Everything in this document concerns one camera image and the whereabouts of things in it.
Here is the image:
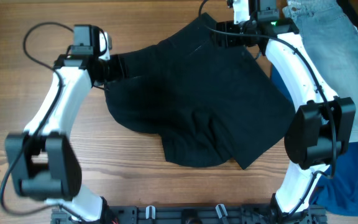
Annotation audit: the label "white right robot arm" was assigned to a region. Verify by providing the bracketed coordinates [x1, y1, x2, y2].
[212, 19, 356, 223]

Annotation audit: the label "light blue denim shorts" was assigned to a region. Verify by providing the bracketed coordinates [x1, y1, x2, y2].
[283, 0, 358, 142]

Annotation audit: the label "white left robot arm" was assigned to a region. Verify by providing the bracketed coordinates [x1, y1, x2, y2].
[0, 54, 118, 223]

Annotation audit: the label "blue t-shirt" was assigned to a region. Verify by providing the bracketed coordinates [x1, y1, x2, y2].
[270, 40, 358, 217]

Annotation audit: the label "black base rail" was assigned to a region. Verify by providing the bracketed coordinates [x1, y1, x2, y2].
[50, 204, 328, 224]

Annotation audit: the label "black shorts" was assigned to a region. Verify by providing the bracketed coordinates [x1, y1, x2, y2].
[105, 14, 295, 169]

